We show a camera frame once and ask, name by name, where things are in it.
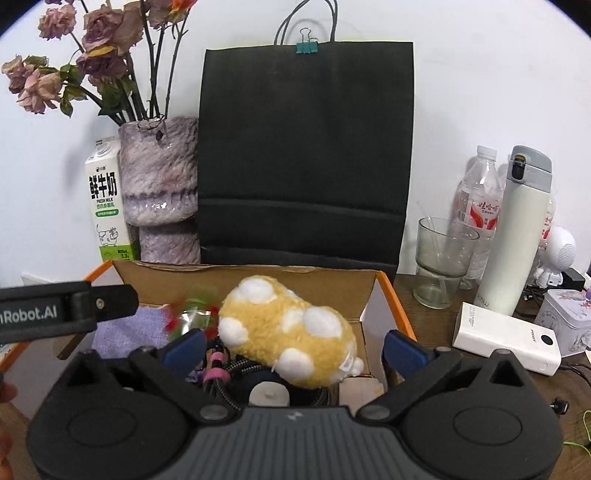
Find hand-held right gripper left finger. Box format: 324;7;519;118
53;329;241;426

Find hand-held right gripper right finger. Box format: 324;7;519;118
356;329;539;426

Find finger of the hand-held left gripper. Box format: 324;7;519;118
91;284;140;325

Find purple drawstring pouch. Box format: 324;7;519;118
91;306;174;361

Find white charger plug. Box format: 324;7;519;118
338;375;388;407

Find black-white braided cable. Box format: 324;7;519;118
198;346;334;407

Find red cardboard box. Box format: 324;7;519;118
0;259;417;408

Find navy zip pouch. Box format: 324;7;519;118
231;368;334;407

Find yellow white-spotted plush toy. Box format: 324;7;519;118
218;275;365;389

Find clear glass cup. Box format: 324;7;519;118
413;217;481;310

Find white power bank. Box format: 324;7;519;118
451;302;563;376

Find white green milk carton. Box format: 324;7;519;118
84;135;140;263

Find purple mottled vase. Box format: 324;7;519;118
117;116;202;265

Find white thermos grey lid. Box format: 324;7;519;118
480;145;554;317

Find white printed tin box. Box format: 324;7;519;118
536;288;591;359

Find black green neckband earphones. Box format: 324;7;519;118
551;398;591;459

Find clear red-label water bottle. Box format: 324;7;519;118
540;194;557;246
455;145;507;291

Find white round speaker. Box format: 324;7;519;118
531;225;578;289

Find black paper bag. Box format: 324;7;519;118
198;0;415;278

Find dried pink roses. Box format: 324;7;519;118
0;0;200;128

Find green binder clip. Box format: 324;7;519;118
295;28;320;55

